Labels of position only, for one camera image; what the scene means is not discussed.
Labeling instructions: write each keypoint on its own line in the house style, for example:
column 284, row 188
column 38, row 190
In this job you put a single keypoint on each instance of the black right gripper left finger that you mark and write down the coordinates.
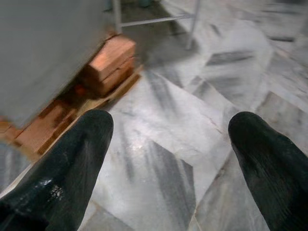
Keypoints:
column 69, row 168

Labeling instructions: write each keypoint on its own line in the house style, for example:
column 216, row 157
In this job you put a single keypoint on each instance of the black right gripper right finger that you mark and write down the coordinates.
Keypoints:
column 272, row 168

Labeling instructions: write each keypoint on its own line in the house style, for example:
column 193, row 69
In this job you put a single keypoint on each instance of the grey fridge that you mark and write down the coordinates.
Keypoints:
column 41, row 53

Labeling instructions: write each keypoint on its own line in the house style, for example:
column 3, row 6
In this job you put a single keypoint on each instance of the orange brick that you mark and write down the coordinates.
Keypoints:
column 113, row 65
column 43, row 130

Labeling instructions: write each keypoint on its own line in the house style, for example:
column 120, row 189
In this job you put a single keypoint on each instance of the wooden board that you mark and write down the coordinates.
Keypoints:
column 101, row 98

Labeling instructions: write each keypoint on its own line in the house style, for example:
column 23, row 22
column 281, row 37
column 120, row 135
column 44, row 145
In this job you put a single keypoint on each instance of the white metal frame stand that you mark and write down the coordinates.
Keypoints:
column 156, row 20

